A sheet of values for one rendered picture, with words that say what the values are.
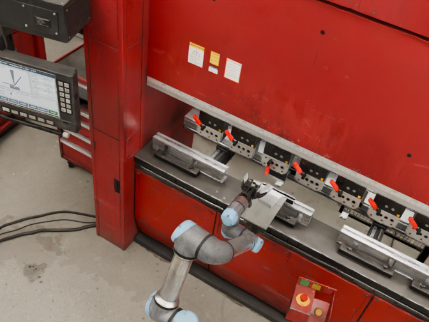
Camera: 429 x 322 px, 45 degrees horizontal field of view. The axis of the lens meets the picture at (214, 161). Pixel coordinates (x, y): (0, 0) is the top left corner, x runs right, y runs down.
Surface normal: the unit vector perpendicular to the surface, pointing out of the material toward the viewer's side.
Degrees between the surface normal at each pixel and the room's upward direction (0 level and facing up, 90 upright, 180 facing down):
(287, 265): 90
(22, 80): 90
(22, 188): 0
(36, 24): 90
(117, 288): 0
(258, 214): 0
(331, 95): 90
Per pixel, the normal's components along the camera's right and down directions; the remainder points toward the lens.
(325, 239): 0.12, -0.71
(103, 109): -0.50, 0.56
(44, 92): -0.28, 0.65
